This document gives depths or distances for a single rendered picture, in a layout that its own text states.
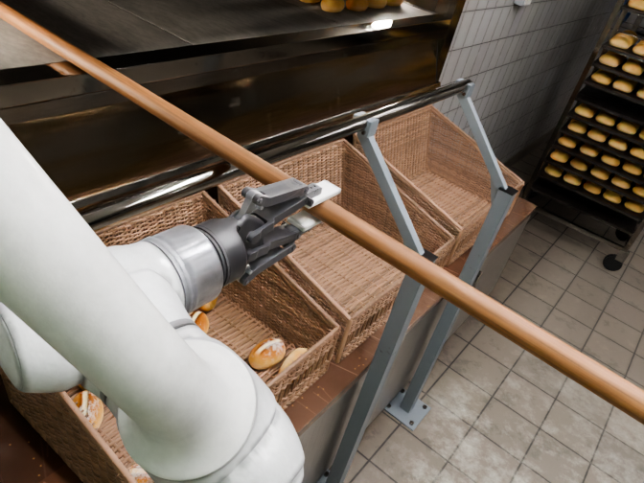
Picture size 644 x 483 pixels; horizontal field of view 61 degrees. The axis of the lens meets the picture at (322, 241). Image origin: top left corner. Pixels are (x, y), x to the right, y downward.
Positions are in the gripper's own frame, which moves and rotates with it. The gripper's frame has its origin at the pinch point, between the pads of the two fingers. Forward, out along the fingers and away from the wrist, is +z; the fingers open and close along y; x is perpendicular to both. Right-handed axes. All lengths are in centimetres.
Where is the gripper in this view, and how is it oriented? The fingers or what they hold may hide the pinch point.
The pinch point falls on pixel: (314, 205)
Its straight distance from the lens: 74.6
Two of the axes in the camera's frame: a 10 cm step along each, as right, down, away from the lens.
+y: -2.1, 8.0, 5.6
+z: 6.1, -3.5, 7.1
